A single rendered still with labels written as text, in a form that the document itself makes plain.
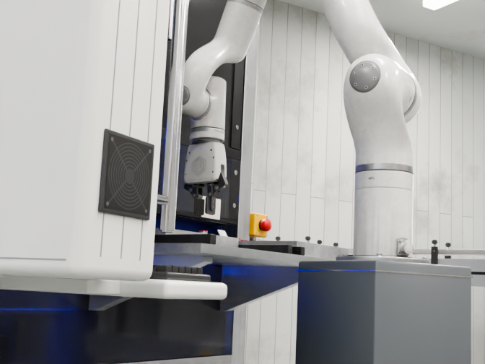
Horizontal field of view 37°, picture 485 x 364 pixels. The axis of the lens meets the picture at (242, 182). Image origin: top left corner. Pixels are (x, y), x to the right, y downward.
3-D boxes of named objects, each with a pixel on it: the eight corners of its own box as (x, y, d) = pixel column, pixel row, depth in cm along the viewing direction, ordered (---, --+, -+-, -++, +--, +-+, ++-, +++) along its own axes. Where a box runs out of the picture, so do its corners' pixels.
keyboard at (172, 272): (-11, 271, 134) (-10, 258, 135) (42, 274, 146) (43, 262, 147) (167, 279, 115) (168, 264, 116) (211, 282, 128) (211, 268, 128)
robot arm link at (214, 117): (210, 124, 168) (231, 132, 176) (212, 70, 170) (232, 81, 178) (181, 128, 173) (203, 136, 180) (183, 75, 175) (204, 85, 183)
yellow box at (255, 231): (235, 235, 226) (237, 212, 227) (249, 237, 231) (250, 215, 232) (255, 235, 221) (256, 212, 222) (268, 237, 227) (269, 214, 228)
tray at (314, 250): (188, 253, 191) (188, 240, 192) (245, 259, 212) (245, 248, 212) (296, 255, 171) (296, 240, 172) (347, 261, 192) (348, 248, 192)
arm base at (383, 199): (450, 266, 143) (450, 175, 146) (377, 260, 134) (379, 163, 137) (386, 266, 160) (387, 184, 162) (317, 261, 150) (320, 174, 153)
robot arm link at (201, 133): (182, 129, 174) (181, 141, 174) (210, 125, 169) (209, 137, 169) (203, 136, 181) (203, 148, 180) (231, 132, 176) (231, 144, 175)
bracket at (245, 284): (219, 310, 206) (221, 265, 208) (226, 310, 209) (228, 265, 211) (322, 318, 186) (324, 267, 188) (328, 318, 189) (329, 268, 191)
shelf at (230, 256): (41, 250, 167) (42, 243, 167) (224, 266, 222) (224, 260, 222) (201, 253, 138) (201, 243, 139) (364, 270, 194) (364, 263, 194)
